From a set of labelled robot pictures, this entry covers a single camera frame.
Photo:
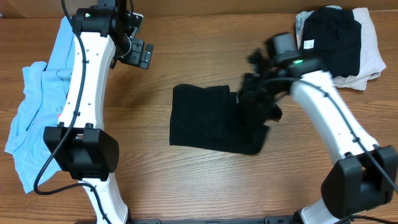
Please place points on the folded black garment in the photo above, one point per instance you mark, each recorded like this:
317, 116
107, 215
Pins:
334, 36

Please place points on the folded white garment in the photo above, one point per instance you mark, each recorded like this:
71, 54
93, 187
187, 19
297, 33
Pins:
371, 63

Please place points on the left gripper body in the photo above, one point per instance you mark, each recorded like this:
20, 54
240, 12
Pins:
137, 55

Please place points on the black t-shirt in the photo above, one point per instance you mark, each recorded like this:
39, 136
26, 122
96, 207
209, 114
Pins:
212, 118

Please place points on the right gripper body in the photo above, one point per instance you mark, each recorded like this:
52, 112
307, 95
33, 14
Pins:
259, 90

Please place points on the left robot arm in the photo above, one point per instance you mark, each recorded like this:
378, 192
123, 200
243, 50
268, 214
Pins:
105, 34

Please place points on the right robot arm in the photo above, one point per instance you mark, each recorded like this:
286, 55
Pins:
364, 173

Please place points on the light blue t-shirt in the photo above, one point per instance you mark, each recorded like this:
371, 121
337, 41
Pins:
46, 85

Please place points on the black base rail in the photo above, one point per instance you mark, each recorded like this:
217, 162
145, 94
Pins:
214, 221

